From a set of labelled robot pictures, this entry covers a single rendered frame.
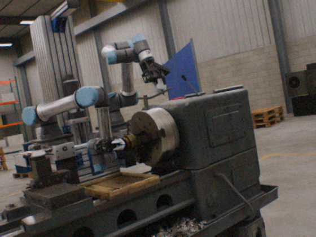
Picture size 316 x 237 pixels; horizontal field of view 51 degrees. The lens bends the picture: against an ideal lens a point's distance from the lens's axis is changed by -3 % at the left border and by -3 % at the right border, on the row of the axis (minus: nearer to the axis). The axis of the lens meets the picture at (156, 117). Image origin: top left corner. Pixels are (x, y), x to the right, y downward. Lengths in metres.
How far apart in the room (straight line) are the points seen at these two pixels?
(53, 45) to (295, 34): 10.37
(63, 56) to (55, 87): 0.25
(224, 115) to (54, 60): 1.28
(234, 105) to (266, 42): 10.64
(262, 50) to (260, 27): 0.82
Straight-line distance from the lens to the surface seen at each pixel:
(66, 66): 2.61
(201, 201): 1.95
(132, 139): 1.83
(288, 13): 12.46
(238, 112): 2.18
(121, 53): 1.93
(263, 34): 12.80
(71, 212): 1.48
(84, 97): 1.98
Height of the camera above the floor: 1.29
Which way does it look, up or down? 3 degrees down
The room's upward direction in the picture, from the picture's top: 10 degrees counter-clockwise
